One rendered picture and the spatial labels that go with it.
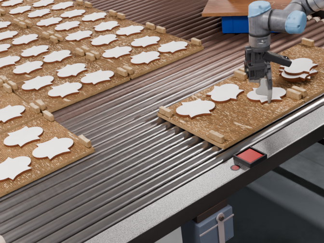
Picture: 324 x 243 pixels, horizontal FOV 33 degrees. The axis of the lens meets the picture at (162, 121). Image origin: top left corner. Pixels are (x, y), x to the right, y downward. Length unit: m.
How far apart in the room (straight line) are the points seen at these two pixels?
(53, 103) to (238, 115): 0.75
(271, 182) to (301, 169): 0.21
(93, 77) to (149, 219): 0.96
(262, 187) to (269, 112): 1.24
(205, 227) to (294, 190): 1.54
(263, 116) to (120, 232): 0.70
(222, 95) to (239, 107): 0.10
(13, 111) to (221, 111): 0.81
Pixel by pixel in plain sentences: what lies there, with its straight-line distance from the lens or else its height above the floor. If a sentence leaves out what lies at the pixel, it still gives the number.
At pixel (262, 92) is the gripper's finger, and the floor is 0.98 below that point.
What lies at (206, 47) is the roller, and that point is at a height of 0.91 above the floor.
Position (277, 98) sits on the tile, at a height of 0.95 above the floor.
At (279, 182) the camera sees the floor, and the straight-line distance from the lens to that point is 3.21.
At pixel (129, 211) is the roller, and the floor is 0.92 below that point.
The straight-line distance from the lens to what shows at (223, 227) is 1.72.
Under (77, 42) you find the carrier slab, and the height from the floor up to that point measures 0.94.
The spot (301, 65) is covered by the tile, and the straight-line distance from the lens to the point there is 2.21.
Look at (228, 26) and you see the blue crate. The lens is 2.72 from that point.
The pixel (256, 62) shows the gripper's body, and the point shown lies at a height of 1.08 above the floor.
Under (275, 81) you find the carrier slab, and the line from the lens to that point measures 2.20.
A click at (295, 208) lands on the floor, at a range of 3.03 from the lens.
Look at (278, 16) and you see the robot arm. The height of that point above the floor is 1.26.
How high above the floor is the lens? 1.90
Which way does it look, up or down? 29 degrees down
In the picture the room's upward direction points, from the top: 7 degrees counter-clockwise
